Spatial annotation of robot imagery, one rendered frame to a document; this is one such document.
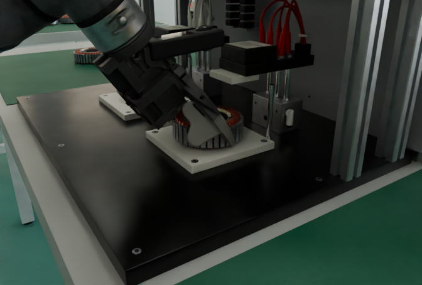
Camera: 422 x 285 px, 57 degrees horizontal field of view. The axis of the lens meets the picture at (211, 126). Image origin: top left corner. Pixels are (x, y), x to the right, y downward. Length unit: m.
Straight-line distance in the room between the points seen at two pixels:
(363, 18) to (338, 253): 0.26
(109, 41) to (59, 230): 0.23
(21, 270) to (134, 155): 1.14
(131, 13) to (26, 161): 0.32
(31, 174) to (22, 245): 1.18
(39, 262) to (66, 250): 1.22
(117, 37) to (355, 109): 0.30
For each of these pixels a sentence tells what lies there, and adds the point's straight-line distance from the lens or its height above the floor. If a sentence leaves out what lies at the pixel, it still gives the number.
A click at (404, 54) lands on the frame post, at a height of 0.92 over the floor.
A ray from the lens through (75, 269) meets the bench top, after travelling 0.43.
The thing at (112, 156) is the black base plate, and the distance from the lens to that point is 0.60.
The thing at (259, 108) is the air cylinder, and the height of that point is 0.80.
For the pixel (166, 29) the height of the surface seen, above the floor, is 0.92.
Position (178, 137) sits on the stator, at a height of 0.80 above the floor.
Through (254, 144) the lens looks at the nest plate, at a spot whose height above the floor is 0.78.
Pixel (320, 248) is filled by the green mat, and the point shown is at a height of 0.75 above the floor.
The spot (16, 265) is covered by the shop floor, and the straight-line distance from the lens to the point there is 1.71.
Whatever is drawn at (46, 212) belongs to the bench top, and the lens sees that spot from 0.53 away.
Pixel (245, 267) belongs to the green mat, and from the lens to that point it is 0.41.
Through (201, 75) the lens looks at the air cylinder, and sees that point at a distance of 0.84.
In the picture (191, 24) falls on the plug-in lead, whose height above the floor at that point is 0.92.
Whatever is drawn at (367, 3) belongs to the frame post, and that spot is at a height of 0.99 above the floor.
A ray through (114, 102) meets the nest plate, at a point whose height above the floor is 0.78.
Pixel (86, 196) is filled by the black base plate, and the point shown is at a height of 0.77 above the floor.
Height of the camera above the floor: 1.03
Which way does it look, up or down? 22 degrees down
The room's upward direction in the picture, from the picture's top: straight up
